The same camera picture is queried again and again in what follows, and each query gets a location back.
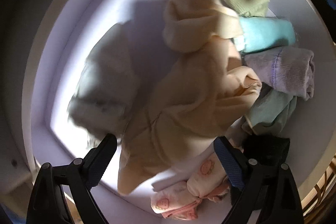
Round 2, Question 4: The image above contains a grey white cloth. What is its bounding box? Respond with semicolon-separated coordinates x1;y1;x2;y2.
67;23;140;140

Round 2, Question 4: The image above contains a white open drawer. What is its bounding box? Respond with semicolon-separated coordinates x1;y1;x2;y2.
20;0;336;224

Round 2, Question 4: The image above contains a pink strawberry print cloth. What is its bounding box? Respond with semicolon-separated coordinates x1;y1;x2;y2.
151;153;231;221

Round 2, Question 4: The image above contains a turquoise folded cloth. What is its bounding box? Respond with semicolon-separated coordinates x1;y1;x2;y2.
232;17;296;53

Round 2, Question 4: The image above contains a pale green cloth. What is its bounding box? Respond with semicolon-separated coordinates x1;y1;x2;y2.
241;84;297;136

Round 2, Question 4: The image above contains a beige soft garment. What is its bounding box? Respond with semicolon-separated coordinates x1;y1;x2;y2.
117;0;261;195

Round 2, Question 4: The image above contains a lavender folded cloth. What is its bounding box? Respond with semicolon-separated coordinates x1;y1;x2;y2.
244;46;315;101

